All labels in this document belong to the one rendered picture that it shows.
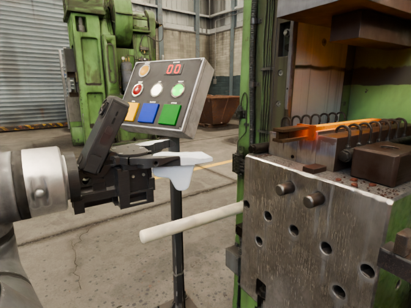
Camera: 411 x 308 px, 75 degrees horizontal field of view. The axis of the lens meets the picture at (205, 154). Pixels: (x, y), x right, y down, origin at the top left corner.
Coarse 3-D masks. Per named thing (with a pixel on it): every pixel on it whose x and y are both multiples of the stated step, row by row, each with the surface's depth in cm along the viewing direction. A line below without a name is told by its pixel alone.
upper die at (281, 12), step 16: (288, 0) 64; (304, 0) 60; (320, 0) 57; (336, 0) 54; (352, 0) 53; (368, 0) 54; (384, 0) 57; (400, 0) 60; (288, 16) 66; (304, 16) 66; (320, 16) 66; (400, 16) 66
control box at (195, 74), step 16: (144, 64) 107; (160, 64) 102; (176, 64) 98; (192, 64) 94; (208, 64) 95; (144, 80) 104; (160, 80) 99; (176, 80) 95; (192, 80) 92; (208, 80) 96; (128, 96) 105; (144, 96) 101; (160, 96) 97; (176, 96) 93; (192, 96) 90; (160, 112) 94; (192, 112) 90; (128, 128) 105; (144, 128) 97; (160, 128) 92; (176, 128) 88; (192, 128) 92
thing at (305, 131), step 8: (352, 120) 75; (360, 120) 75; (368, 120) 75; (376, 120) 78; (280, 128) 58; (288, 128) 58; (296, 128) 59; (304, 128) 61; (312, 128) 61; (320, 128) 64; (328, 128) 66; (280, 136) 58; (288, 136) 60; (296, 136) 61; (304, 136) 62; (312, 136) 61
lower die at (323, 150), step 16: (352, 128) 69; (368, 128) 71; (384, 128) 71; (400, 128) 73; (272, 144) 74; (288, 144) 69; (304, 144) 65; (320, 144) 61; (336, 144) 58; (352, 144) 62; (304, 160) 66; (320, 160) 62; (336, 160) 60
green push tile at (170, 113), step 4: (164, 104) 93; (168, 104) 92; (172, 104) 91; (176, 104) 91; (164, 108) 93; (168, 108) 92; (172, 108) 91; (176, 108) 90; (180, 108) 90; (164, 112) 92; (168, 112) 91; (172, 112) 90; (176, 112) 90; (160, 116) 92; (164, 116) 92; (168, 116) 91; (172, 116) 90; (176, 116) 89; (160, 120) 92; (164, 120) 91; (168, 120) 90; (172, 120) 89; (176, 120) 89; (160, 124) 92; (164, 124) 91; (168, 124) 90; (172, 124) 89
